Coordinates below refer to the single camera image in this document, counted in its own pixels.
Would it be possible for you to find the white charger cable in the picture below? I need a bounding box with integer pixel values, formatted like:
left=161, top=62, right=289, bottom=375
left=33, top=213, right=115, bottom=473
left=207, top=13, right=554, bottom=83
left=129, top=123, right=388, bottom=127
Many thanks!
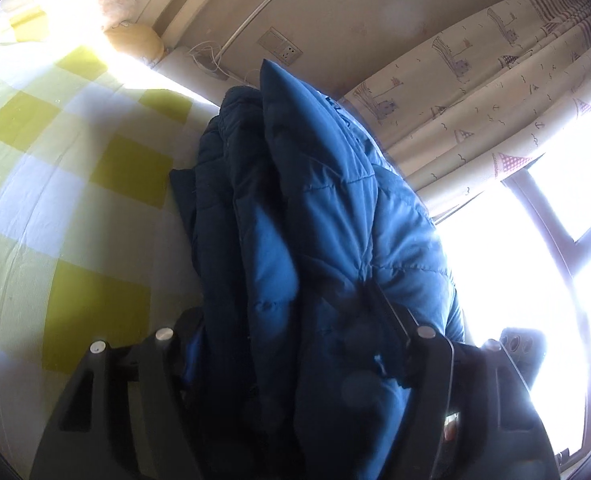
left=186, top=39, right=256, bottom=86

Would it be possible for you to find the cream pink pillow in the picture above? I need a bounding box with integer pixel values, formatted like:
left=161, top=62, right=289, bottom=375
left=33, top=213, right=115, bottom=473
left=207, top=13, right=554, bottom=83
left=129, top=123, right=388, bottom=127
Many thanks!
left=49, top=0, right=139, bottom=34

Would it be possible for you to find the window with brown frame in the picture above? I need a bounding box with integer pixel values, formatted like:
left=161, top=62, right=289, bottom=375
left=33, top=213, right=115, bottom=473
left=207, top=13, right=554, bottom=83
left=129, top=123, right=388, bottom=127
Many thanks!
left=439, top=105, right=591, bottom=476

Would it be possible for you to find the wall power socket plate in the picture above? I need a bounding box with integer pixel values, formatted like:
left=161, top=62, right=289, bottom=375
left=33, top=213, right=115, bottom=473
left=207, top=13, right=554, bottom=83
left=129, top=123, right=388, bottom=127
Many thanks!
left=257, top=27, right=302, bottom=66

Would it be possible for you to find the patterned cream curtain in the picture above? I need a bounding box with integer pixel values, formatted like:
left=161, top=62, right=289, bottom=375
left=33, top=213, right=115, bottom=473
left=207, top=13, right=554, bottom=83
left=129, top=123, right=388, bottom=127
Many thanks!
left=342, top=0, right=591, bottom=217

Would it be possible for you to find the yellow pillow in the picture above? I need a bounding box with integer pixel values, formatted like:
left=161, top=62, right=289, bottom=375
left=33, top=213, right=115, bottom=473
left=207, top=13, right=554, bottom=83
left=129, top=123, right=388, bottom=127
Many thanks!
left=104, top=22, right=165, bottom=66

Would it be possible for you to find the white bedside table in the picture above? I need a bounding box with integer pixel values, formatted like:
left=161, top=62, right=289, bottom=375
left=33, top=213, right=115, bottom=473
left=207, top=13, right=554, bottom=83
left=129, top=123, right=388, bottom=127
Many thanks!
left=154, top=40, right=260, bottom=106

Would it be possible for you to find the blue quilted puffer jacket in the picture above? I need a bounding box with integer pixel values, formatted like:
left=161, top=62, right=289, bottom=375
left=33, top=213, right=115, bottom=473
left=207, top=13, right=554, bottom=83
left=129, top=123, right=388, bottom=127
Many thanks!
left=169, top=61, right=463, bottom=479

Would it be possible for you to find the yellow white checkered bedsheet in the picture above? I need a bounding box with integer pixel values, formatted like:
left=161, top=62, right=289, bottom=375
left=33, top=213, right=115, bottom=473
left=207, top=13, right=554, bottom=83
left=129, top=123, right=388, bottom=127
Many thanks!
left=0, top=0, right=217, bottom=476

